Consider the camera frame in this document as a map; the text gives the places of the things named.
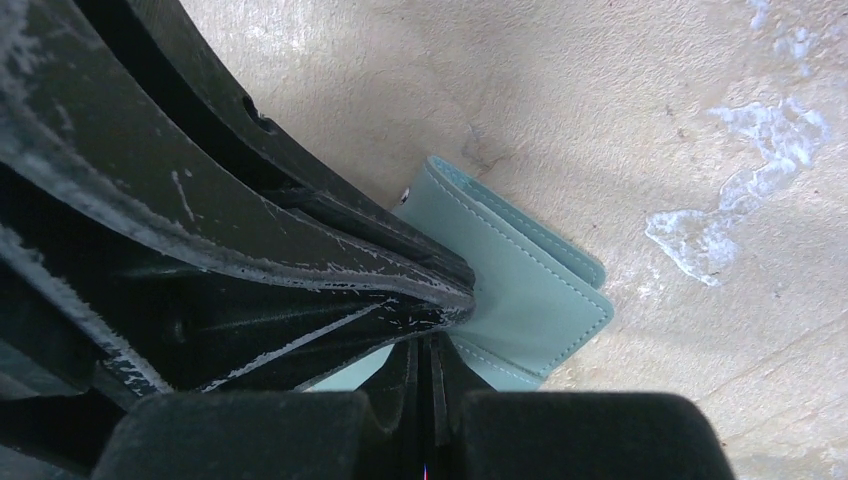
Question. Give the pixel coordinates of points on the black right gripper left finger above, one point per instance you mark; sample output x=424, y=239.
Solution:
x=360, y=434

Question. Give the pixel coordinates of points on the teal leather card holder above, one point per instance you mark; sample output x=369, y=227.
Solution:
x=537, y=296

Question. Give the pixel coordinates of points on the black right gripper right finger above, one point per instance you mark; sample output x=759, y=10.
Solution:
x=481, y=433

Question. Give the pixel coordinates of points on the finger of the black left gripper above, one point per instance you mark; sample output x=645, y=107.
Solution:
x=212, y=108
x=185, y=277

